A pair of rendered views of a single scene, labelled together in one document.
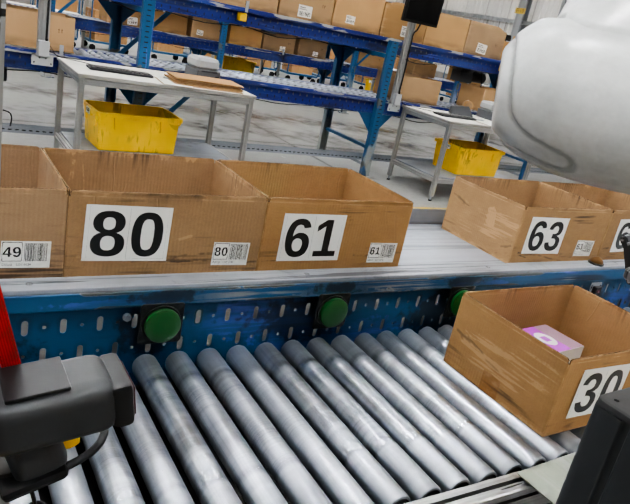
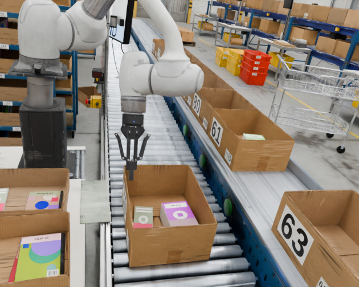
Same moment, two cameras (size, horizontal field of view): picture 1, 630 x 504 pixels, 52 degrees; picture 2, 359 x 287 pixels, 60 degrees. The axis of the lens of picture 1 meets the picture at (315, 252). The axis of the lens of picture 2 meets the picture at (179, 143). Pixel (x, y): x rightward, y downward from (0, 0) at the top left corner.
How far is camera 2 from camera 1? 2.23 m
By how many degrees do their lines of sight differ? 97
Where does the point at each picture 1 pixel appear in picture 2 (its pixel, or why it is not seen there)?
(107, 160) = (241, 98)
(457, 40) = not seen: outside the picture
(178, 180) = not seen: hidden behind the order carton
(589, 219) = (334, 265)
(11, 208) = not seen: hidden behind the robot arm
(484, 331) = (168, 173)
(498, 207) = (303, 197)
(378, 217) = (229, 137)
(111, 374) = (96, 70)
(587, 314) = (198, 236)
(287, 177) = (274, 130)
